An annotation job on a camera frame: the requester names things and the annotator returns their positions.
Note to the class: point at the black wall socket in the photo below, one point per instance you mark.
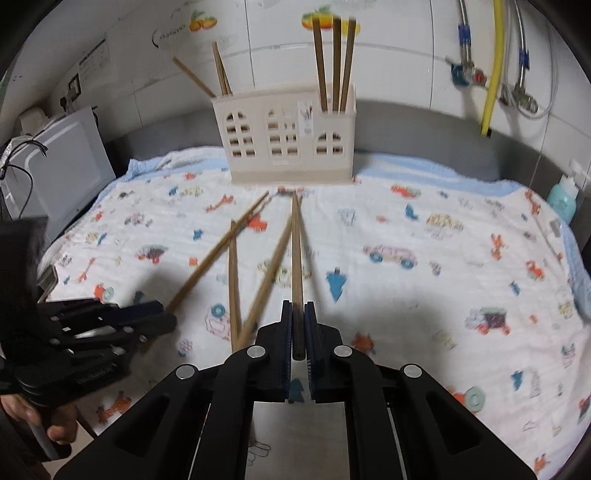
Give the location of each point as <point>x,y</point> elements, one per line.
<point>74,86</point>

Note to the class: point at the cream plastic chopstick holder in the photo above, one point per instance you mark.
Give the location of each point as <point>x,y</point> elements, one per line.
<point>332,121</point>

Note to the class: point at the printed cartoon blanket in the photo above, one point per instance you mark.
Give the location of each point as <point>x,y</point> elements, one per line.
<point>415,300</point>

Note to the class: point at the teal pump bottle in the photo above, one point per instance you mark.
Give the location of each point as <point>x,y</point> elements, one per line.
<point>563,198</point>

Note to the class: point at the red and blue valve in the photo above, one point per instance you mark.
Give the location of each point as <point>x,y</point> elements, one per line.
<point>466,74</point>

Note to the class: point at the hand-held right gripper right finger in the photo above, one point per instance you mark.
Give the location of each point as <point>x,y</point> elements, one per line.
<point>310,332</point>

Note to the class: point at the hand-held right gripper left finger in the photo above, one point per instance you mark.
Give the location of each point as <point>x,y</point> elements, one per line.
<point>286,332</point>

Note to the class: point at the white wall label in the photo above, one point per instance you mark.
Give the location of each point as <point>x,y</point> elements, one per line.
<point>94,55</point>

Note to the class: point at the white microwave oven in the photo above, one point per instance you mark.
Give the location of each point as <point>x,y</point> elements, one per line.
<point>69,175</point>

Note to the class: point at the person's left hand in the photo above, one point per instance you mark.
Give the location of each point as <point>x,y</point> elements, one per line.
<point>62,434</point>

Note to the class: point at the metal angle valve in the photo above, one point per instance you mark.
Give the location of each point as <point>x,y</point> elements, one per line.
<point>521,99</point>

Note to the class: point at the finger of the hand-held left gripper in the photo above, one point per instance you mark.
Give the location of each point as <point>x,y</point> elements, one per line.
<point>106,311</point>
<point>115,337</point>

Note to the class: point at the white container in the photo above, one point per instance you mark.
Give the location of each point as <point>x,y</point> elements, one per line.
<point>30,121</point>

